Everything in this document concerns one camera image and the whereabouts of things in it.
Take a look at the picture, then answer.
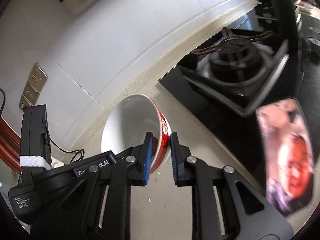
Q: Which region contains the red banded white bowl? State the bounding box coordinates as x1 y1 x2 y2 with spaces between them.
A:
101 94 171 173

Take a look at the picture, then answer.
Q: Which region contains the smartphone with lit screen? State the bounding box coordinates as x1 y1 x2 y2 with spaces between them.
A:
255 98 314 216

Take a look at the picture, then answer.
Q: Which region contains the black gas stove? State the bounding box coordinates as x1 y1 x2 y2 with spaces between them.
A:
160 10 319 186

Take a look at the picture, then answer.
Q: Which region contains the black power cable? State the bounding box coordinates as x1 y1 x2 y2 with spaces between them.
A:
0 88 86 164

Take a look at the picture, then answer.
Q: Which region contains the red wooden cabinet frame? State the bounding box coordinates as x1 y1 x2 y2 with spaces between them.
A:
0 117 21 173

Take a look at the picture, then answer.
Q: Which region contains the beige wall socket strip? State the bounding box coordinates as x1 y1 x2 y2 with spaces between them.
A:
19 64 48 109

